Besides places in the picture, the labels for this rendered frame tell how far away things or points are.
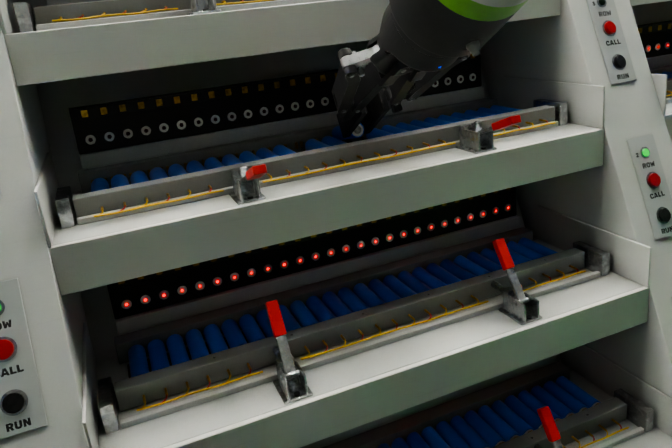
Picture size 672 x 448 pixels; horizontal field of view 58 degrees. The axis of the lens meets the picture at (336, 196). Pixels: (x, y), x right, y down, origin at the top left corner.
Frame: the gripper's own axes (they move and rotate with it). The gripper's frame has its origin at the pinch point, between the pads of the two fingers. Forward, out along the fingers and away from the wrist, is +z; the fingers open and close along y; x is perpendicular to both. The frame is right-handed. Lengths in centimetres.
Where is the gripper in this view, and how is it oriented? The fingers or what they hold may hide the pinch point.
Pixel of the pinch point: (361, 112)
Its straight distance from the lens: 68.3
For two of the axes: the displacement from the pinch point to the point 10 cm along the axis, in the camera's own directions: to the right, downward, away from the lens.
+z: -2.7, 2.8, 9.2
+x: 2.8, 9.4, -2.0
